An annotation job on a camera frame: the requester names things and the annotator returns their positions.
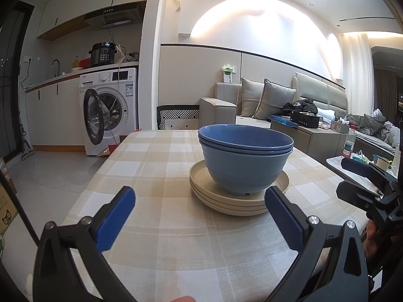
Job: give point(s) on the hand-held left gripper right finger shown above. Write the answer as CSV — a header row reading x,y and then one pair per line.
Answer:
x,y
283,220

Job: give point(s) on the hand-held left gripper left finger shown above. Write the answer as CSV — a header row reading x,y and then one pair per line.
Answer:
x,y
116,220

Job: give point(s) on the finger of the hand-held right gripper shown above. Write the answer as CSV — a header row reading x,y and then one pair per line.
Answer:
x,y
357,167
355,195

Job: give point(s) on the person's right hand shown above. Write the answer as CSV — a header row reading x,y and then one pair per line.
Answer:
x,y
371,239

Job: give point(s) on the person's left hand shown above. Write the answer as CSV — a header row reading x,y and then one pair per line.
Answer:
x,y
184,299

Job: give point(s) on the white side table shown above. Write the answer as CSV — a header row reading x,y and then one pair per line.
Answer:
x,y
333,163

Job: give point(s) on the plastic water bottle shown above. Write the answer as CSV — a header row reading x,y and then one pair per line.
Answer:
x,y
348,144

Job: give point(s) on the white and teal cup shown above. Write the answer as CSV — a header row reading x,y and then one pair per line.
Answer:
x,y
382,162

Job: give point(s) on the white tissue box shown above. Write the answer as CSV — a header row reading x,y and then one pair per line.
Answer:
x,y
339,127

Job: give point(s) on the grey clothes pile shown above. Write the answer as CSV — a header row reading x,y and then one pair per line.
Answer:
x,y
366,121

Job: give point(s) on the grey cabinet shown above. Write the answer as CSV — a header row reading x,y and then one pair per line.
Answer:
x,y
314,144

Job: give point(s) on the light grey cloth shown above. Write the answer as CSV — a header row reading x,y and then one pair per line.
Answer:
x,y
392,133

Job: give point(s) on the black electronic box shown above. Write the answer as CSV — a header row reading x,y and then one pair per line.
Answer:
x,y
305,121

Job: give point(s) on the red and brown cardboard piece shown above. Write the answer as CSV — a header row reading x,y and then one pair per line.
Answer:
x,y
108,151

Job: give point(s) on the beige padded headboard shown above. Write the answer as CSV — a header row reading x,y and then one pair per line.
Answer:
x,y
321,91

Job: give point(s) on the black jacket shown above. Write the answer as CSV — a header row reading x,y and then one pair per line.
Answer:
x,y
299,105

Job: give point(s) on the white curtain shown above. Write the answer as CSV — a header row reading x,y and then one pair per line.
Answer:
x,y
359,75

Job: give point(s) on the grey cushion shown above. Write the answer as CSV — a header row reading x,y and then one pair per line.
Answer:
x,y
274,100
248,97

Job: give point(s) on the cardboard box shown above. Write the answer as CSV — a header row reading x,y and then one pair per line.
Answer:
x,y
6,201

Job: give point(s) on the floor mop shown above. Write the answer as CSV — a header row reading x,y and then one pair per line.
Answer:
x,y
25,144

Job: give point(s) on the white washing machine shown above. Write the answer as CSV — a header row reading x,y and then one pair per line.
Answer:
x,y
122,100

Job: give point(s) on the black white patterned bag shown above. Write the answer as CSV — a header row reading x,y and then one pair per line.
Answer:
x,y
178,116

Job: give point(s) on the white kitchen counter cabinets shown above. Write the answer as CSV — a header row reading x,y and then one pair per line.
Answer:
x,y
50,113

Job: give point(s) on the grey sofa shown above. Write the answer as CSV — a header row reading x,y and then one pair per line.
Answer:
x,y
217,110

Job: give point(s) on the red box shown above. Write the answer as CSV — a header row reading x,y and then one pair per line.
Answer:
x,y
85,63

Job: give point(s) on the yellow bottle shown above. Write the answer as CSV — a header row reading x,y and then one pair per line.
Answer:
x,y
76,63

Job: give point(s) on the black pressure cooker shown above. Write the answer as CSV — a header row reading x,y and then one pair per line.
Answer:
x,y
102,55

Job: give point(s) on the kitchen faucet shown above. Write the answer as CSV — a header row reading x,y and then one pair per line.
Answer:
x,y
56,64

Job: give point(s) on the dark glass door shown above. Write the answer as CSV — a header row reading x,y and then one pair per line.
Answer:
x,y
12,85

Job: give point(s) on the steel range hood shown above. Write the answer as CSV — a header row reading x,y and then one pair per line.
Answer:
x,y
116,15

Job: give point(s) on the white upper cabinets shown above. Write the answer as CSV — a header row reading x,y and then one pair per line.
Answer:
x,y
78,0

